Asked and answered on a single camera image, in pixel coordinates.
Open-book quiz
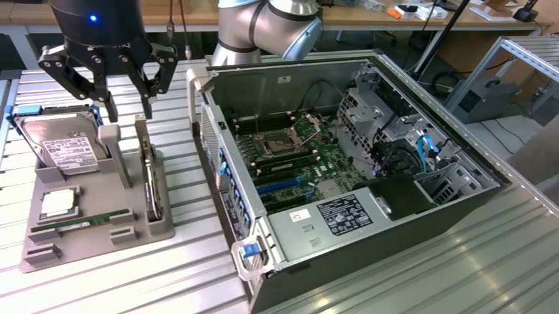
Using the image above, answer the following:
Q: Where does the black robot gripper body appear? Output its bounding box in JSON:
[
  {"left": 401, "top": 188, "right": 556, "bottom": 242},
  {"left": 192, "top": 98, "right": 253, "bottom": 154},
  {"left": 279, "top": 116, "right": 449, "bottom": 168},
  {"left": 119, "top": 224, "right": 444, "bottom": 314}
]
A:
[{"left": 49, "top": 0, "right": 155, "bottom": 79}]

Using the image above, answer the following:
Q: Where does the graphics card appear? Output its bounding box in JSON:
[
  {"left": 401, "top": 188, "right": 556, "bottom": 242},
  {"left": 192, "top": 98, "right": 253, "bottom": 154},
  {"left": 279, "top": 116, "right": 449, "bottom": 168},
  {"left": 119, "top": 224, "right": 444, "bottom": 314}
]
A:
[{"left": 133, "top": 114, "right": 165, "bottom": 224}]

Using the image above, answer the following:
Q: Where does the CPU socket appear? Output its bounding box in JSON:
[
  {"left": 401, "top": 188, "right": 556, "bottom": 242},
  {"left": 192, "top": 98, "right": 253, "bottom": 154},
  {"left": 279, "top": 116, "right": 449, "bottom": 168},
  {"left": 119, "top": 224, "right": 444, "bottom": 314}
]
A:
[{"left": 260, "top": 130, "right": 303, "bottom": 157}]

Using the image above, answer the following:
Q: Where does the silver CPU chip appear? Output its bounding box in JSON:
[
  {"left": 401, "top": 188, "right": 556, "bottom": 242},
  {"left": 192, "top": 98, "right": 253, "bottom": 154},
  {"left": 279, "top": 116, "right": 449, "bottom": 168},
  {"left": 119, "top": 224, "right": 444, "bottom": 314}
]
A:
[{"left": 39, "top": 189, "right": 80, "bottom": 220}]

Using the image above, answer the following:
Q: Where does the metal socket cover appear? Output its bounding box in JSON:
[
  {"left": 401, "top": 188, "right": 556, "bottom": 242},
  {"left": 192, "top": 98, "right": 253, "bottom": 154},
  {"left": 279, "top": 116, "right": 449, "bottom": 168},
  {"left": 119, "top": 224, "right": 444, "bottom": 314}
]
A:
[{"left": 289, "top": 113, "right": 329, "bottom": 145}]

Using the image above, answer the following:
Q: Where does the grey parts rack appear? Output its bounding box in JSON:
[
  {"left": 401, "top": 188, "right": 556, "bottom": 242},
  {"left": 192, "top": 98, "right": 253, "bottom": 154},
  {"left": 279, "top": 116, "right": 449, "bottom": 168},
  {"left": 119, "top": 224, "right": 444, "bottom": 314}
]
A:
[{"left": 19, "top": 114, "right": 176, "bottom": 274}]

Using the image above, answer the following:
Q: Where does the black installed RAM stick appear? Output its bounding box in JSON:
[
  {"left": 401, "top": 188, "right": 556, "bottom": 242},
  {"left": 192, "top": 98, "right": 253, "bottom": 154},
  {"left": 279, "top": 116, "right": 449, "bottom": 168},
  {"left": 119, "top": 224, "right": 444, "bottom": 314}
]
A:
[{"left": 255, "top": 154, "right": 323, "bottom": 173}]

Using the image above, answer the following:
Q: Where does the green RAM stick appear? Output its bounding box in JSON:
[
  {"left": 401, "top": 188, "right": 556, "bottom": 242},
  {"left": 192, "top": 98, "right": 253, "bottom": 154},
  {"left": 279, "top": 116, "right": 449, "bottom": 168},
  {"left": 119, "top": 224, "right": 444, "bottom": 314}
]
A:
[{"left": 32, "top": 212, "right": 128, "bottom": 232}]

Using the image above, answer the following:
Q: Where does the blue expansion slot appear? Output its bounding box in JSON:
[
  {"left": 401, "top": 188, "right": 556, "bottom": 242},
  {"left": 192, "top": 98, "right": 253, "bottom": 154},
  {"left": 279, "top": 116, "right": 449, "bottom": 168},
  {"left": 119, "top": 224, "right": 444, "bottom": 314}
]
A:
[{"left": 256, "top": 175, "right": 307, "bottom": 195}]

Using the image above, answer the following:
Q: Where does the green motherboard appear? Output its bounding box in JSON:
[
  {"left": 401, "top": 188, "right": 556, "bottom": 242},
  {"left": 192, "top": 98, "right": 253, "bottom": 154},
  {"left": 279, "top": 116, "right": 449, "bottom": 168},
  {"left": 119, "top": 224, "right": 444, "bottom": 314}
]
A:
[{"left": 229, "top": 111, "right": 364, "bottom": 215}]

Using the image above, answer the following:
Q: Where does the metal disk bay cage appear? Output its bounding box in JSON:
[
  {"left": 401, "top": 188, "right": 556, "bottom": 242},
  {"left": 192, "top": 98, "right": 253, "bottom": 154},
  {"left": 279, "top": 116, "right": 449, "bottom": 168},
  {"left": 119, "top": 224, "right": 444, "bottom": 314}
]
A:
[{"left": 339, "top": 86, "right": 421, "bottom": 158}]

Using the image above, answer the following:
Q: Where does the open black PC case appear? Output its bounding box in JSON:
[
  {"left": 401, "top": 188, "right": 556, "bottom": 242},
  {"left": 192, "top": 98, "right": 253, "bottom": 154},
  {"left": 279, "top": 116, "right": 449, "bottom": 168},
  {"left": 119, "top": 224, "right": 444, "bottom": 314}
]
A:
[{"left": 185, "top": 48, "right": 512, "bottom": 314}]

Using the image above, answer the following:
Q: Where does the wooden desk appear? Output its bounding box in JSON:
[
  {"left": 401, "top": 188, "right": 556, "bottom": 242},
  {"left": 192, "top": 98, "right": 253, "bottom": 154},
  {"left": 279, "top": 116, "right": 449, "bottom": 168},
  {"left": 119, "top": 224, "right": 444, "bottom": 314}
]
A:
[{"left": 0, "top": 0, "right": 554, "bottom": 33}]

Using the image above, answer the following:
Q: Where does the silver chipset heatsink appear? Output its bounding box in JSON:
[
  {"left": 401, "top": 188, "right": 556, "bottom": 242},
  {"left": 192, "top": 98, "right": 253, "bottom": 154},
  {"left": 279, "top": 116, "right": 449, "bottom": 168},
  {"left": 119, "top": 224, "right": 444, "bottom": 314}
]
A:
[{"left": 315, "top": 179, "right": 347, "bottom": 198}]

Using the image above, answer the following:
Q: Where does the blue case latch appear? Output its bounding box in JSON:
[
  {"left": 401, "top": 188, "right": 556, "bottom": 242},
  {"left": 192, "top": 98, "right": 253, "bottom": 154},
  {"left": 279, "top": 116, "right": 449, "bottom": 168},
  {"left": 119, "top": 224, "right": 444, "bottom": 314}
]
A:
[{"left": 236, "top": 243, "right": 261, "bottom": 260}]

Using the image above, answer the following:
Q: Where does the orange and black box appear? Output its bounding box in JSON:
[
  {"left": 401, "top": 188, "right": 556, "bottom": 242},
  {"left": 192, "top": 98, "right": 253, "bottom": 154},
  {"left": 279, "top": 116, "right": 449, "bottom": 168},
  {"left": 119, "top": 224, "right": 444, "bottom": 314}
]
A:
[{"left": 385, "top": 4, "right": 421, "bottom": 20}]

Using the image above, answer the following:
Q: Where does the grey power supply unit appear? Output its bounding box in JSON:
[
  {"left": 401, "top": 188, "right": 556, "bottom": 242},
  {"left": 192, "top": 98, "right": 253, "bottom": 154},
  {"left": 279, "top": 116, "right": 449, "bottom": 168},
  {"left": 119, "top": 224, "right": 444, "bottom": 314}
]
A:
[{"left": 267, "top": 190, "right": 395, "bottom": 263}]

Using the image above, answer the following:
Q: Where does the black fan shroud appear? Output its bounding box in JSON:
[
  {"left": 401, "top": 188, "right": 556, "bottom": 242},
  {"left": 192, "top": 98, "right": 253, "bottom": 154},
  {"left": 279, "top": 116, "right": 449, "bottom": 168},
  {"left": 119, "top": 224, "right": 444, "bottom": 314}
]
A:
[{"left": 352, "top": 173, "right": 440, "bottom": 222}]

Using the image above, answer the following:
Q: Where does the white box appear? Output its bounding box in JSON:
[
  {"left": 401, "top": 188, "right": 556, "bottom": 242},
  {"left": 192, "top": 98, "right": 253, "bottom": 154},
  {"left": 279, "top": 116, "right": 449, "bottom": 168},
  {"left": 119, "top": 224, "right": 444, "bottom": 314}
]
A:
[{"left": 416, "top": 6, "right": 449, "bottom": 20}]

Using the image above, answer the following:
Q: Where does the black tripod pole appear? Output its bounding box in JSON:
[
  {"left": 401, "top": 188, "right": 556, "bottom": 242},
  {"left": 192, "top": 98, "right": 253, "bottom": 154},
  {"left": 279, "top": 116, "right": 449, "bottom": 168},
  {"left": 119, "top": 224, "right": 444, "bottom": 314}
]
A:
[{"left": 411, "top": 0, "right": 472, "bottom": 73}]

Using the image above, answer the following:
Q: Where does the grey box unit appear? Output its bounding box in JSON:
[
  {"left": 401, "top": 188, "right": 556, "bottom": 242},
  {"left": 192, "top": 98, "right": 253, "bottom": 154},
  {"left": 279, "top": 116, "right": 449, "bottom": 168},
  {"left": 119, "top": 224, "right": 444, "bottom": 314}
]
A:
[{"left": 455, "top": 79, "right": 522, "bottom": 124}]

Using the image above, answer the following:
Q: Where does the black desk device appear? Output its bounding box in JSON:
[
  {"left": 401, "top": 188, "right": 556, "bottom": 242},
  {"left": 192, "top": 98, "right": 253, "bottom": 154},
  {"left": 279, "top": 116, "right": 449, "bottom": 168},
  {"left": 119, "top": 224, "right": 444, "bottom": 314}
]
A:
[{"left": 512, "top": 0, "right": 542, "bottom": 23}]

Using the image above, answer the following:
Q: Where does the hanging black cable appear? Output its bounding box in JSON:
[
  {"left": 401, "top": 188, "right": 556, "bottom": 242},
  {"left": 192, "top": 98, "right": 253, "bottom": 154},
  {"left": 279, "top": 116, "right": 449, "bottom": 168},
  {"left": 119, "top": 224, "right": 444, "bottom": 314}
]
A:
[{"left": 165, "top": 0, "right": 193, "bottom": 61}]

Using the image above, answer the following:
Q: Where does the hard disk with blue bracket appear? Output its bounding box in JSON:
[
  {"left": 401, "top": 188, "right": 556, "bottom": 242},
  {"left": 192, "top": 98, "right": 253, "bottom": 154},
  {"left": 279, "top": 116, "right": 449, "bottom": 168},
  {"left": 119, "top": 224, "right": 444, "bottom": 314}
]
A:
[{"left": 4, "top": 103, "right": 111, "bottom": 175}]

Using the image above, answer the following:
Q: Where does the black wire loop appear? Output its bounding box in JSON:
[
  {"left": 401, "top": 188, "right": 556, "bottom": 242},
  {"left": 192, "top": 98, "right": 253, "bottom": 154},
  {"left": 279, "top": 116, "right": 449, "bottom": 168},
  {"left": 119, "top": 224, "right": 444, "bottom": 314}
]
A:
[{"left": 295, "top": 80, "right": 347, "bottom": 116}]

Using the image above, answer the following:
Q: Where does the blue wire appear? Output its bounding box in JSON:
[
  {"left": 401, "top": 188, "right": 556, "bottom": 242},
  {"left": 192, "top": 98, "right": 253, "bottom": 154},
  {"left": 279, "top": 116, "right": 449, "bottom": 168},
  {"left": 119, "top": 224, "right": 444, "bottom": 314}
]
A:
[{"left": 416, "top": 128, "right": 440, "bottom": 173}]

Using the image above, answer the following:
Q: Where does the aluminium profile frame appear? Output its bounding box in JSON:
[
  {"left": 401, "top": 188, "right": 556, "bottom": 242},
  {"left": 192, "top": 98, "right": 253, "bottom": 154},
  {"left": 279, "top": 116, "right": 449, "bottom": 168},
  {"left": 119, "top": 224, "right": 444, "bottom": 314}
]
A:
[{"left": 444, "top": 35, "right": 559, "bottom": 111}]

